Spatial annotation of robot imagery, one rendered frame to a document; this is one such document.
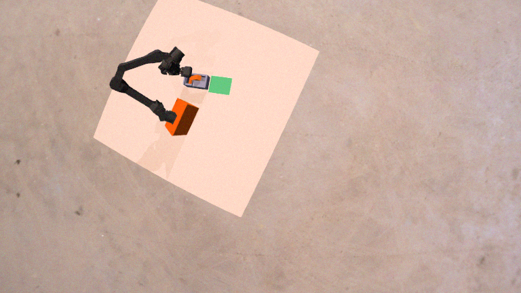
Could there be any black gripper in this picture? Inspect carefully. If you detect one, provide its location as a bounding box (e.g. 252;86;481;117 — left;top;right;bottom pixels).
161;62;193;78

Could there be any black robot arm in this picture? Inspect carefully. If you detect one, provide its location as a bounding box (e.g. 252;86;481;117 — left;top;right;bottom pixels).
109;46;185;125

